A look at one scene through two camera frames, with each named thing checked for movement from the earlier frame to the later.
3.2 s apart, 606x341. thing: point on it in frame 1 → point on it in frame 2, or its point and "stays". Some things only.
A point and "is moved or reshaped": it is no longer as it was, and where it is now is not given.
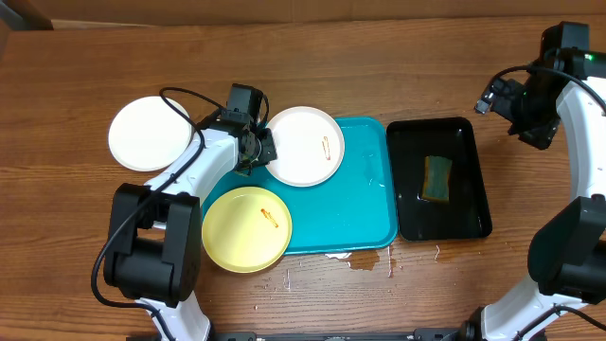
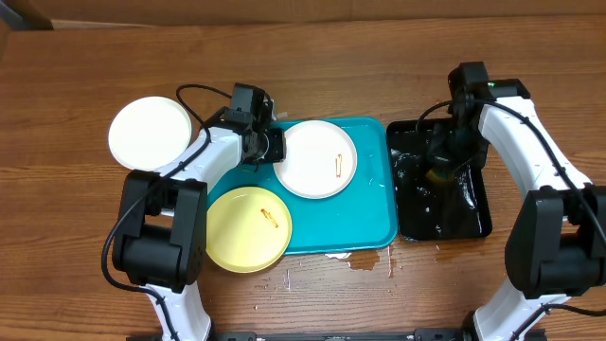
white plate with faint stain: (147, 134) stays
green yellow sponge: (436, 185) is moved or reshaped
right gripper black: (498, 101) → (442, 158)
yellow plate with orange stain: (246, 229) stays
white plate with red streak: (309, 144) is moved or reshaped
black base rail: (440, 334) stays
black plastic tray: (467, 214) stays
